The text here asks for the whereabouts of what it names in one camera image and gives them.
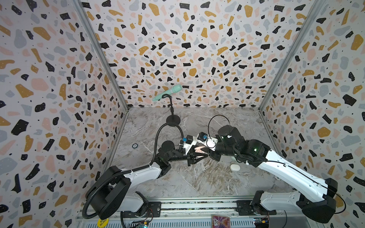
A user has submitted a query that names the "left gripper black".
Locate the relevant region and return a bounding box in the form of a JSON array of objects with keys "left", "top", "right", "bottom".
[{"left": 168, "top": 145, "right": 208, "bottom": 168}]

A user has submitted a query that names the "pink earbud charging case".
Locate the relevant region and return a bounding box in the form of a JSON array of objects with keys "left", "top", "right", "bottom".
[{"left": 194, "top": 145, "right": 210, "bottom": 154}]

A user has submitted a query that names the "white earbud charging case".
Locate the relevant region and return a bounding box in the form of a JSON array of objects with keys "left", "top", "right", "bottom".
[{"left": 230, "top": 164, "right": 240, "bottom": 172}]

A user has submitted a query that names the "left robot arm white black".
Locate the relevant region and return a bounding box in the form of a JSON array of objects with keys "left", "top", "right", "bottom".
[{"left": 82, "top": 141, "right": 208, "bottom": 219}]

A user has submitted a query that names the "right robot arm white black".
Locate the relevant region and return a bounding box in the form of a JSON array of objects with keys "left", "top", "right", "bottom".
[{"left": 203, "top": 125, "right": 338, "bottom": 224}]

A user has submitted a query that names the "black microphone stand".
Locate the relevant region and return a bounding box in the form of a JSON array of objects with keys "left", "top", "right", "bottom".
[{"left": 162, "top": 94, "right": 181, "bottom": 126}]

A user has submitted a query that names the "colourful card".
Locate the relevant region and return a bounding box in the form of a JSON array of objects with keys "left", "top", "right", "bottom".
[{"left": 212, "top": 215, "right": 231, "bottom": 228}]

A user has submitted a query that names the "mint green microphone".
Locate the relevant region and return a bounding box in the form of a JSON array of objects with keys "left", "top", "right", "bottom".
[{"left": 152, "top": 84, "right": 182, "bottom": 101}]

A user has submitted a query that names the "yellow round sticker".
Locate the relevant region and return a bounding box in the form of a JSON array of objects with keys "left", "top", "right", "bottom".
[{"left": 97, "top": 218, "right": 109, "bottom": 228}]

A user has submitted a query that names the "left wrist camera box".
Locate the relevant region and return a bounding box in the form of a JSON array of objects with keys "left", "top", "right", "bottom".
[{"left": 179, "top": 135, "right": 197, "bottom": 154}]

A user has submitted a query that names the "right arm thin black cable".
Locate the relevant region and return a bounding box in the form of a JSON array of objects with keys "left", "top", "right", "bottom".
[{"left": 207, "top": 114, "right": 347, "bottom": 228}]

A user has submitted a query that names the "aluminium rail frame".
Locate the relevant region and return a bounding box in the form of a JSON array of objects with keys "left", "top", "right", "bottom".
[{"left": 76, "top": 196, "right": 324, "bottom": 228}]

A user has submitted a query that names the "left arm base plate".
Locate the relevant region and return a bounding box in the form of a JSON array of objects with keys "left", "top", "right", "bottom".
[{"left": 122, "top": 201, "right": 162, "bottom": 219}]

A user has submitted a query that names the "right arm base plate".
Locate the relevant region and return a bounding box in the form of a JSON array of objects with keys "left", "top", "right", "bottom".
[{"left": 235, "top": 200, "right": 277, "bottom": 216}]

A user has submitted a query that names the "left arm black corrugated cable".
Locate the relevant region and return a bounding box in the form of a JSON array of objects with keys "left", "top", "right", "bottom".
[{"left": 82, "top": 122, "right": 184, "bottom": 219}]

